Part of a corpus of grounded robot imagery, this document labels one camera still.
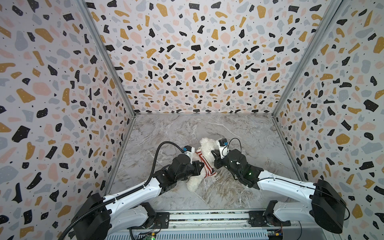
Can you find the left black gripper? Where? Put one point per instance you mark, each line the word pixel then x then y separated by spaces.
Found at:
pixel 198 168

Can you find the red white striped knit sweater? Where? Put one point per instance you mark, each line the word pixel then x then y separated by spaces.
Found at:
pixel 209 170

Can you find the white plush teddy bear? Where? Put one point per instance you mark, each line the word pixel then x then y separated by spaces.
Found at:
pixel 204 155

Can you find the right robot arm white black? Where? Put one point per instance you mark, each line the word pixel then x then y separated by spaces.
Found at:
pixel 317 203

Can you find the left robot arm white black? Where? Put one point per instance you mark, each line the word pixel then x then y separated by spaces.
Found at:
pixel 100 216

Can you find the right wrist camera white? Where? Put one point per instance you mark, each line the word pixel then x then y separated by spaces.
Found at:
pixel 223 147

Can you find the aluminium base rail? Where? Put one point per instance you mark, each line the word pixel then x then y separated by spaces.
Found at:
pixel 207 217

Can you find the white slotted cable duct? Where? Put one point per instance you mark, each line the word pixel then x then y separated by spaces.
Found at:
pixel 209 235

